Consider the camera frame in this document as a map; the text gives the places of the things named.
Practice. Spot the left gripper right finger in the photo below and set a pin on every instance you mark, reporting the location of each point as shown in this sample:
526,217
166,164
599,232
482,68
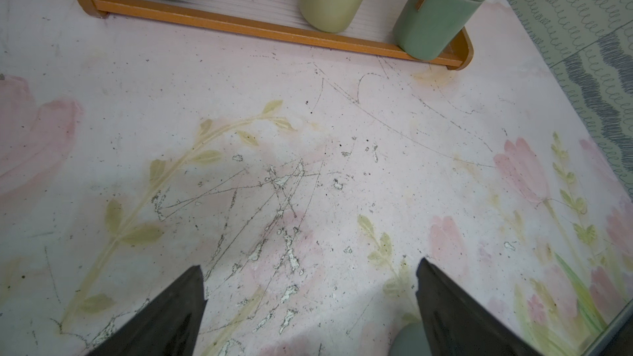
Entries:
456,324

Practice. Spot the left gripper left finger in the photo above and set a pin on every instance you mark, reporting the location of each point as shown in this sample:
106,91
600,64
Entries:
169,325

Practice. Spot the blue canister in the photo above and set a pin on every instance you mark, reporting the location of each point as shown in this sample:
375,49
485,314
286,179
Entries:
411,340

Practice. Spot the wooden three-tier shelf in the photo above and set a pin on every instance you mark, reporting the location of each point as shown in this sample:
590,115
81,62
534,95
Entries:
369,33

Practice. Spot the green canister bottom right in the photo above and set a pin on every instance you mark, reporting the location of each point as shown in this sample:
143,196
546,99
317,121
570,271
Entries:
425,27

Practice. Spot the aluminium mounting rail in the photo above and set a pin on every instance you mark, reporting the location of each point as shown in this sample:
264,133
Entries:
616,340

